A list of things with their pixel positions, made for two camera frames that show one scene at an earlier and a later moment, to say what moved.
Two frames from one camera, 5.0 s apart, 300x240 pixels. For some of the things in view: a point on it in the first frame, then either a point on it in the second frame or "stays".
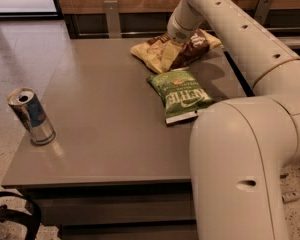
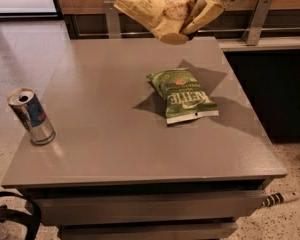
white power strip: (288, 197) stays
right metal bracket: (262, 8) stays
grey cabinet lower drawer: (141, 230) stays
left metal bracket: (112, 18) stays
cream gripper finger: (170, 53) → (208, 12)
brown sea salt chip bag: (201, 43) → (162, 8)
